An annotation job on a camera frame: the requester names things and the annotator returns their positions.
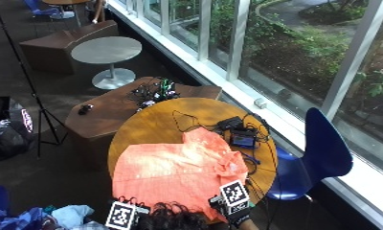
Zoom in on person's left hand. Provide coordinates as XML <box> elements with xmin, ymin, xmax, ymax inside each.
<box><xmin>112</xmin><ymin>195</ymin><xmax>152</xmax><ymax>217</ymax></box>

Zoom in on person's right hand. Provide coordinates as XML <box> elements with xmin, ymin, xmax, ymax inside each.
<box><xmin>208</xmin><ymin>195</ymin><xmax>254</xmax><ymax>229</ymax></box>

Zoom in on white right marker cube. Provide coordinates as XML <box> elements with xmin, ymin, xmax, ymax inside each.
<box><xmin>218</xmin><ymin>179</ymin><xmax>251</xmax><ymax>216</ymax></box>

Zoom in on white marker cube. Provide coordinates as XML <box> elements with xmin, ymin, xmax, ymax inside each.
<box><xmin>218</xmin><ymin>179</ymin><xmax>251</xmax><ymax>216</ymax></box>
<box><xmin>105</xmin><ymin>200</ymin><xmax>139</xmax><ymax>230</ymax></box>

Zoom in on white left marker cube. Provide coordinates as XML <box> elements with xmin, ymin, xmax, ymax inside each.
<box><xmin>105</xmin><ymin>200</ymin><xmax>139</xmax><ymax>230</ymax></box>

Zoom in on orange shirt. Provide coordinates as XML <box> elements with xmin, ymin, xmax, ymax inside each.
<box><xmin>112</xmin><ymin>126</ymin><xmax>250</xmax><ymax>223</ymax></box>

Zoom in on light blue cloth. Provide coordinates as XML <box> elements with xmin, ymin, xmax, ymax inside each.
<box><xmin>50</xmin><ymin>204</ymin><xmax>96</xmax><ymax>229</ymax></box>

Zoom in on black device with blue screen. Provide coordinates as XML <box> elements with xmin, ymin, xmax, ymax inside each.
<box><xmin>229</xmin><ymin>128</ymin><xmax>259</xmax><ymax>150</ymax></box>

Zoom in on black box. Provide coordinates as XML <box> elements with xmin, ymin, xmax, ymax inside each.
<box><xmin>216</xmin><ymin>116</ymin><xmax>245</xmax><ymax>131</ymax></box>

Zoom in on brown bench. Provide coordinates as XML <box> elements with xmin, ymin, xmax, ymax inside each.
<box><xmin>64</xmin><ymin>76</ymin><xmax>223</xmax><ymax>171</ymax></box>
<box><xmin>18</xmin><ymin>19</ymin><xmax>120</xmax><ymax>77</ymax></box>

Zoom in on small black object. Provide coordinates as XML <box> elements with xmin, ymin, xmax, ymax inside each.
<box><xmin>77</xmin><ymin>103</ymin><xmax>95</xmax><ymax>116</ymax></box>

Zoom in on small white object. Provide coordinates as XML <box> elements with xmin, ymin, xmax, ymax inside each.
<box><xmin>253</xmin><ymin>98</ymin><xmax>270</xmax><ymax>109</ymax></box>

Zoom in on black bag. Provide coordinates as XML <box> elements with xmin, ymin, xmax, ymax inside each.
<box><xmin>0</xmin><ymin>96</ymin><xmax>36</xmax><ymax>163</ymax></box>

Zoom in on black tripod stand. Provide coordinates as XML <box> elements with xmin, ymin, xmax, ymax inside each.
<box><xmin>0</xmin><ymin>0</ymin><xmax>69</xmax><ymax>160</ymax></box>

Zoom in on grey round table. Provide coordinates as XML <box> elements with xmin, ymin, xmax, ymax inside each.
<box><xmin>69</xmin><ymin>35</ymin><xmax>144</xmax><ymax>91</ymax></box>

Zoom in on round wooden table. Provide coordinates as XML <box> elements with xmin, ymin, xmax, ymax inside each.
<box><xmin>42</xmin><ymin>0</ymin><xmax>93</xmax><ymax>28</ymax></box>

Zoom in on blue cable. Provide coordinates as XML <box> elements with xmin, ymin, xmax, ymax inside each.
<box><xmin>239</xmin><ymin>150</ymin><xmax>262</xmax><ymax>166</ymax></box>

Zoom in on black cables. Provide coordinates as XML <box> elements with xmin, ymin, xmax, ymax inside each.
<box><xmin>172</xmin><ymin>109</ymin><xmax>279</xmax><ymax>205</ymax></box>

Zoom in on pile of gloves and cables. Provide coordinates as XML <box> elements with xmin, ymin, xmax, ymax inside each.
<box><xmin>127</xmin><ymin>76</ymin><xmax>181</xmax><ymax>112</ymax></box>

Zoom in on white window frame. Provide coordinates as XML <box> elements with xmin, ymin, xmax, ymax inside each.
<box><xmin>107</xmin><ymin>0</ymin><xmax>383</xmax><ymax>230</ymax></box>

